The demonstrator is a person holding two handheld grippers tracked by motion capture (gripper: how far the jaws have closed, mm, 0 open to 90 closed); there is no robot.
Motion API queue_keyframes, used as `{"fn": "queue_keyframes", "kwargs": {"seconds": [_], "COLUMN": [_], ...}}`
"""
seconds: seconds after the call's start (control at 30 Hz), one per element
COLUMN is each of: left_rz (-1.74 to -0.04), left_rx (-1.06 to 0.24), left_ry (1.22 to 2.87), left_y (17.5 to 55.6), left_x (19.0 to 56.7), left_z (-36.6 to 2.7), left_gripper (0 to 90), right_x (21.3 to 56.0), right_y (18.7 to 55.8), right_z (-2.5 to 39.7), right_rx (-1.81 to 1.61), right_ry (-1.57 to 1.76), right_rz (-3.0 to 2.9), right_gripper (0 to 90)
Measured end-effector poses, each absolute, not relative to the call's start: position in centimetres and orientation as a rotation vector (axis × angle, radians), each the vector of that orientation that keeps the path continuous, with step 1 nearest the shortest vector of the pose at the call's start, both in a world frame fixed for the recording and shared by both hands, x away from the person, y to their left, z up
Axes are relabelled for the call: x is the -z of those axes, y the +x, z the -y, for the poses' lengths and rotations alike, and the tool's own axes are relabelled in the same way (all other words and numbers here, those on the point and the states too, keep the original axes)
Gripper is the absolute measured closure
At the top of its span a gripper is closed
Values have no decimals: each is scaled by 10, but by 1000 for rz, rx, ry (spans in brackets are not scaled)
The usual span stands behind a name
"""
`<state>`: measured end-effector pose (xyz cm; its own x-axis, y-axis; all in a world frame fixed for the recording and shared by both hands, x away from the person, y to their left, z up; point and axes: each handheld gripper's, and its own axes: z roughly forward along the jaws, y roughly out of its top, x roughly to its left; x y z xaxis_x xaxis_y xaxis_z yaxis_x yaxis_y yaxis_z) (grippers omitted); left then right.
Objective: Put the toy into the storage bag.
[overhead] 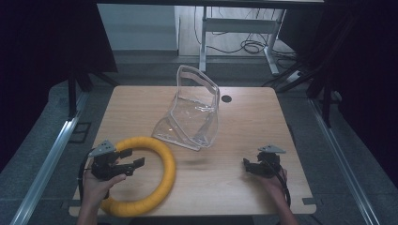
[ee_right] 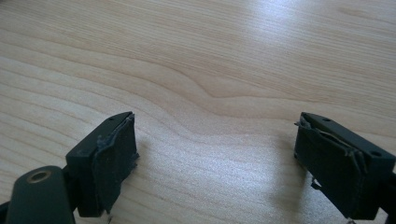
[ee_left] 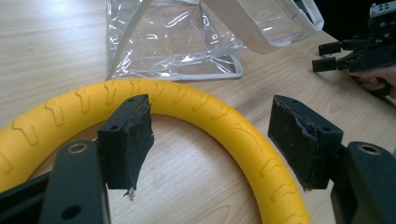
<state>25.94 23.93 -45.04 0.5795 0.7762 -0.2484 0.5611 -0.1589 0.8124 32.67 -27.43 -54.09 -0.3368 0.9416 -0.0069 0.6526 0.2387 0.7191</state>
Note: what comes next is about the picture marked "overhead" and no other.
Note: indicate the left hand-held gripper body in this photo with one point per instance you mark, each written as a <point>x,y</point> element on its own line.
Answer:
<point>103,164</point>

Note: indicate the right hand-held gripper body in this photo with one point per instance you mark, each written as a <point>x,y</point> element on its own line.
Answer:
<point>269,162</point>

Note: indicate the clear plastic bag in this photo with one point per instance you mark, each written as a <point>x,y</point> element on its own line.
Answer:
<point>191,117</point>

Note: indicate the person's right hand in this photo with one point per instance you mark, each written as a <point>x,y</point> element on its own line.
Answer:
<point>276,185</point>

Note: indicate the person's left hand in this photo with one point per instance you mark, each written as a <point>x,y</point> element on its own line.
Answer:
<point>95,189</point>

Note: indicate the black metal stand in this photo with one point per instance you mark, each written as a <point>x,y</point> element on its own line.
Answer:
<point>72,93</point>
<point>327,103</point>

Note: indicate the aluminium floor rail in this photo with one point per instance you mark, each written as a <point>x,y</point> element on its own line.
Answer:
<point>47,162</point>
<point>341,162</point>

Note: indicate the white metal desk frame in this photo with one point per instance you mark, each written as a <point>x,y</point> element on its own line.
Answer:
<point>237,25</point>

